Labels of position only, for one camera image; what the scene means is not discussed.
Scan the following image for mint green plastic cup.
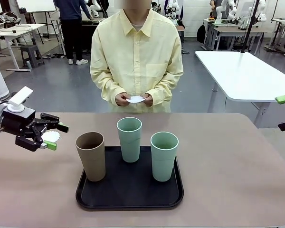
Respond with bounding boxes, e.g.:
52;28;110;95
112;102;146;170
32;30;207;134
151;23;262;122
150;132;180;182
116;117;143;163

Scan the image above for person's left forearm yellow sleeve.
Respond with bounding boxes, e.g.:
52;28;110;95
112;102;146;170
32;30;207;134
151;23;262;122
148;71;184;106

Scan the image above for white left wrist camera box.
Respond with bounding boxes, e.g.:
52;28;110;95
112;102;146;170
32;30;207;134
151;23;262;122
9;86;34;113

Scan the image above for pile of dark clothes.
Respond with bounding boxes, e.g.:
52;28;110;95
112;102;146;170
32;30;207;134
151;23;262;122
0;11;21;24

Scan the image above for white foam tubes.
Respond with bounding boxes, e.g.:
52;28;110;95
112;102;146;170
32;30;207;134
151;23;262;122
0;23;37;33

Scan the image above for brown plastic cup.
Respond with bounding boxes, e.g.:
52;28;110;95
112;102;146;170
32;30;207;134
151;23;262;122
75;132;106;182

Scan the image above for person's left hand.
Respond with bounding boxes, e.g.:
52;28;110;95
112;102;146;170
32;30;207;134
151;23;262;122
142;93;155;107

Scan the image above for black backpack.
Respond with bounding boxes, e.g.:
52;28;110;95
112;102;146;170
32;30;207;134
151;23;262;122
196;23;207;44

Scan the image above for large white table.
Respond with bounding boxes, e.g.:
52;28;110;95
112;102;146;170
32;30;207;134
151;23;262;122
194;50;285;129

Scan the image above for grey plastic step stool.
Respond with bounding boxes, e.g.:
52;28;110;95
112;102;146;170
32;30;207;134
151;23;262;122
19;44;45;68

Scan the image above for standing person in blue top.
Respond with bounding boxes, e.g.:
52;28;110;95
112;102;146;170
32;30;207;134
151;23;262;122
52;0;89;66

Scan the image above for black plastic serving tray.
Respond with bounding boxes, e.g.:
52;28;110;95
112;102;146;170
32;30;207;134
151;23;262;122
75;145;185;211

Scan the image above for whiteboard on stand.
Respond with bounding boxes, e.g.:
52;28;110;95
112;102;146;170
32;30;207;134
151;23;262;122
15;0;58;14

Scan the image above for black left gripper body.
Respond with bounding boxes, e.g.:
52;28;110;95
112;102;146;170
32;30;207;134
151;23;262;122
0;106;36;136

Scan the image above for white scalloped paper coaster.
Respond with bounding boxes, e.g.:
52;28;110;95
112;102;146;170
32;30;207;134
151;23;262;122
43;131;61;143
126;95;145;105

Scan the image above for person in yellow shirt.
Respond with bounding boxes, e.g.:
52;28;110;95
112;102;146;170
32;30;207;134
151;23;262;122
89;0;184;114

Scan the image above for person's right hand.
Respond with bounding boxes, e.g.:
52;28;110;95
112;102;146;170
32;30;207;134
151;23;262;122
114;93;132;107

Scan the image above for person's right forearm yellow sleeve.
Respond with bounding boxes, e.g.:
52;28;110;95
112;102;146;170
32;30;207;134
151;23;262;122
90;71;121;105

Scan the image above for white desk with clutter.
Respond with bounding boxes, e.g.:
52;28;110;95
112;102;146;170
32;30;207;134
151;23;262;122
0;23;46;72

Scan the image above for black camera stand pole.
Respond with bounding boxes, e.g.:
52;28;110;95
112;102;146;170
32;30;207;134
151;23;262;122
241;0;261;55

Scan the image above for grey-top background desk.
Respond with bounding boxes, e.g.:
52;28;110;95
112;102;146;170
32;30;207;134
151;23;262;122
202;18;275;52

